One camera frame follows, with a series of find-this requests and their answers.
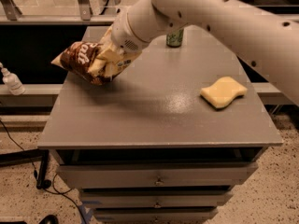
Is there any grey drawer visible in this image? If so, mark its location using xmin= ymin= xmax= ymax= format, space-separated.
xmin=57 ymin=162 xmax=258 ymax=189
xmin=93 ymin=207 xmax=218 ymax=222
xmin=80 ymin=190 xmax=233 ymax=208

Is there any top grey drawer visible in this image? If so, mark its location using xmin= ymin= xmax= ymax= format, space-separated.
xmin=57 ymin=162 xmax=258 ymax=189

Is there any middle grey drawer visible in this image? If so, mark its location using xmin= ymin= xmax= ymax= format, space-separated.
xmin=80 ymin=190 xmax=233 ymax=208

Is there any bottom grey drawer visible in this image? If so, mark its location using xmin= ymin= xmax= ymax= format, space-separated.
xmin=93 ymin=207 xmax=218 ymax=222

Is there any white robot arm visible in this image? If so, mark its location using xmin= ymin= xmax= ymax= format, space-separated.
xmin=107 ymin=0 xmax=299 ymax=105

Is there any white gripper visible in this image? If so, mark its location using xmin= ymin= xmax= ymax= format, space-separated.
xmin=88 ymin=7 xmax=149 ymax=77

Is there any brown sea salt chip bag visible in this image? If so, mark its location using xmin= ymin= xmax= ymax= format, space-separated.
xmin=51 ymin=42 xmax=140 ymax=86

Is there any black round floor object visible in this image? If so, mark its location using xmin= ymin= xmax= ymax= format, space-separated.
xmin=38 ymin=215 xmax=59 ymax=224

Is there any black floor cable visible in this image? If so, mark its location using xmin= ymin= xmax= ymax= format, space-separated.
xmin=0 ymin=119 xmax=89 ymax=224

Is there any grey drawer cabinet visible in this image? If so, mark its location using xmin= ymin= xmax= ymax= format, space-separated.
xmin=36 ymin=24 xmax=284 ymax=224

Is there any white spray bottle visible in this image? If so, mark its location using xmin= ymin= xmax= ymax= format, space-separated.
xmin=0 ymin=63 xmax=25 ymax=95

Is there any yellow sponge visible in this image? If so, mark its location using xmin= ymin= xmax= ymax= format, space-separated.
xmin=200 ymin=77 xmax=248 ymax=109

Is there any green soda can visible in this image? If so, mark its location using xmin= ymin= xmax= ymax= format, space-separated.
xmin=166 ymin=29 xmax=184 ymax=48

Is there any black metal stand leg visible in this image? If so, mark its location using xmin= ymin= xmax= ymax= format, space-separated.
xmin=0 ymin=148 xmax=52 ymax=190

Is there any grey metal railing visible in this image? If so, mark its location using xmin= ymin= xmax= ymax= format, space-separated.
xmin=0 ymin=0 xmax=299 ymax=26

